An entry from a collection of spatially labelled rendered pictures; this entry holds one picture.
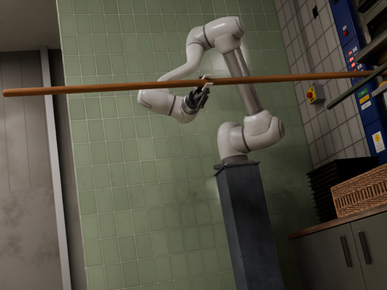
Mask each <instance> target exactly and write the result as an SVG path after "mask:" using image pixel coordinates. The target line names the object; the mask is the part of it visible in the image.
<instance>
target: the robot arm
mask: <svg viewBox="0 0 387 290"><path fill-rule="evenodd" d="M244 33H245V26H244V23H243V21H242V20H241V19H240V18H239V17H236V16H227V17H222V18H219V19H216V20H214V21H211V22H209V23H208V24H206V25H203V26H196V27H194V28H193V29H192V30H191V31H190V33H189V35H188V37H187V42H186V53H187V62H186V64H184V65H182V66H180V67H178V68H176V69H175V70H173V71H171V72H169V73H167V74H165V75H163V76H162V77H160V78H159V80H158V81H177V80H180V79H182V78H185V77H187V76H189V75H191V74H192V73H194V72H195V71H196V70H197V68H198V67H199V65H200V62H201V59H202V57H203V55H204V52H206V51H208V50H209V49H212V48H214V47H215V48H216V49H217V50H218V51H219V52H220V53H221V54H222V55H223V57H224V60H225V62H226V65H227V67H228V70H229V73H230V75H231V77H232V78H233V77H250V74H249V70H248V68H247V65H246V63H245V60H244V57H243V55H242V52H241V49H240V46H241V37H243V35H244ZM212 85H213V83H206V84H205V86H204V87H203V86H197V87H194V88H193V91H191V92H190V93H188V94H187V95H186V96H185V97H179V96H175V95H173V94H171V92H170V89H169V88H166V89H145V90H139V93H138V102H139V104H140V106H142V107H143V108H145V109H147V110H149V111H152V112H155V113H158V114H161V115H167V116H170V117H173V118H175V119H176V120H177V121H178V122H179V123H182V124H187V123H190V122H191V121H192V120H193V119H195V117H196V116H197V115H198V113H199V110H200V109H203V107H204V104H205V103H206V101H207V99H208V95H207V94H209V93H210V91H209V89H210V88H211V86H212ZM235 88H236V91H237V93H238V96H239V98H240V101H241V103H242V107H243V108H244V111H245V114H246V115H245V118H244V126H241V124H240V123H238V122H235V121H228V122H225V123H223V124H222V125H221V126H220V127H219V130H218V136H217V143H218V150H219V155H220V157H221V163H220V164H218V165H214V167H213V168H214V170H219V169H220V168H221V167H222V166H226V165H235V164H241V163H251V162H255V161H249V160H248V157H247V154H248V153H249V152H251V151H255V150H261V149H263V148H267V147H270V146H272V145H274V144H276V143H277V142H279V141H280V140H281V139H282V138H283V137H284V135H285V131H284V125H283V122H282V120H280V118H278V117H276V116H274V117H272V115H271V114H270V113H269V111H268V110H266V109H264V108H262V105H261V103H260V100H259V97H258V95H257V93H256V89H255V87H254V84H253V83H248V84H237V85H235Z"/></svg>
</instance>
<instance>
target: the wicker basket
mask: <svg viewBox="0 0 387 290"><path fill-rule="evenodd" d="M375 190H376V191H375ZM331 192H332V197H333V202H334V205H335V209H336V213H337V218H341V217H343V216H347V215H350V214H352V213H356V212H359V211H362V210H365V209H368V208H371V207H375V206H378V205H381V204H384V203H387V163H384V164H382V165H381V166H378V167H376V168H373V169H371V170H369V171H367V172H365V173H362V174H360V175H358V176H356V177H354V178H351V179H349V180H346V181H344V182H342V183H341V184H338V185H336V186H333V187H331ZM345 202H346V203H345Z"/></svg>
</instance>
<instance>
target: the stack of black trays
mask: <svg viewBox="0 0 387 290"><path fill-rule="evenodd" d="M379 157H380V156H379V155H378V156H371V157H359V158H346V159H334V160H332V161H330V162H328V163H326V164H324V165H322V166H320V167H318V168H316V169H314V170H312V171H310V172H308V173H306V175H308V176H309V177H308V178H310V180H311V181H309V182H310V183H311V185H310V186H311V188H312V190H311V191H314V193H313V194H311V195H313V196H314V198H312V199H314V200H315V202H313V203H316V207H314V208H316V209H317V211H315V212H317V213H318V215H317V216H319V218H320V219H318V220H320V224H321V223H325V222H328V221H331V220H334V219H337V213H336V209H335V205H334V202H333V197H332V192H331V187H333V186H336V185H338V184H341V183H342V182H344V181H346V180H349V179H351V178H354V177H356V176H358V175H360V174H362V173H365V172H367V171H369V170H371V169H373V168H376V167H378V166H380V165H382V164H379V163H378V161H380V160H377V159H378V158H379ZM310 186H308V187H310Z"/></svg>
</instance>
